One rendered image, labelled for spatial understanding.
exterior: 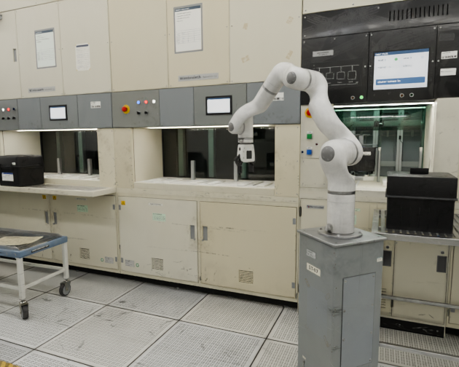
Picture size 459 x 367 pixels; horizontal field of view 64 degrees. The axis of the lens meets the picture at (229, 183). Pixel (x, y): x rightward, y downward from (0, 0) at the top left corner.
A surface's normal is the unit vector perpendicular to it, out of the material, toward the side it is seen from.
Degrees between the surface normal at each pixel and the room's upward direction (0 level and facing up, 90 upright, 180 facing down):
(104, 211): 90
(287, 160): 90
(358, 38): 90
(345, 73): 90
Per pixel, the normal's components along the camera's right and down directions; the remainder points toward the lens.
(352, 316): 0.38, 0.11
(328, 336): -0.92, 0.05
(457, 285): -0.38, 0.11
